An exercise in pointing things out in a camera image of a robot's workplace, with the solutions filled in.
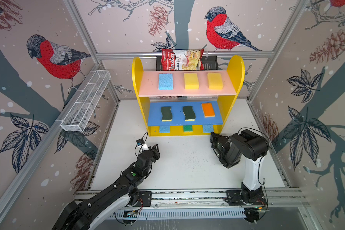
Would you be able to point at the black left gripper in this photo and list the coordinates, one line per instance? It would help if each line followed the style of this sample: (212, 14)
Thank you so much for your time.
(156, 153)

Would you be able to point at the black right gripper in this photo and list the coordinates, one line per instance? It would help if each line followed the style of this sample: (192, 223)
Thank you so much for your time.
(214, 137)

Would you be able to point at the blue sponge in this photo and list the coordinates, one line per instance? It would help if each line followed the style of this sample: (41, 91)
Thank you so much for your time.
(208, 128)
(165, 81)
(164, 129)

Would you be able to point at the dark green wavy sponge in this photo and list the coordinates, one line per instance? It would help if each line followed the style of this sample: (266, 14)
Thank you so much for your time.
(166, 114)
(189, 113)

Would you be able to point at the orange sponge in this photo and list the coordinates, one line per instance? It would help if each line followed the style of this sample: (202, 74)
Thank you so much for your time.
(208, 110)

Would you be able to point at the yellow sponge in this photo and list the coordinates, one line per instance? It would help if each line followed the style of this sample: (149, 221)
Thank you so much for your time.
(191, 81)
(215, 81)

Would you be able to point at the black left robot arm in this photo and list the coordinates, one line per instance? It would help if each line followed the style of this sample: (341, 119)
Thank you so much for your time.
(89, 214)

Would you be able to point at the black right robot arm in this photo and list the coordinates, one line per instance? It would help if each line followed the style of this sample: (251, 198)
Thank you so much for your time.
(251, 144)

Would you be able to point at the yellow shelf with coloured boards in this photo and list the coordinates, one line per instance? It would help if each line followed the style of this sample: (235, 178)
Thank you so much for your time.
(198, 103)

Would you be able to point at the red cassava chips bag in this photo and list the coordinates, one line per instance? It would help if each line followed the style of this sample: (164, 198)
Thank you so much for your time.
(182, 60)

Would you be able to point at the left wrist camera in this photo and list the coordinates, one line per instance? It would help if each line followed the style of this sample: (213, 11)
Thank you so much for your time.
(142, 144)

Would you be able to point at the aluminium rail base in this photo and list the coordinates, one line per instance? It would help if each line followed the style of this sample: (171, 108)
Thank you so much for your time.
(204, 204)

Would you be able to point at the black wire basket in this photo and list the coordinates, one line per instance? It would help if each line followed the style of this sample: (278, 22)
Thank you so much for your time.
(209, 63)

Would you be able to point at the white wire mesh tray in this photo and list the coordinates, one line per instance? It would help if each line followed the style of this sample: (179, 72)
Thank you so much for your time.
(81, 111)

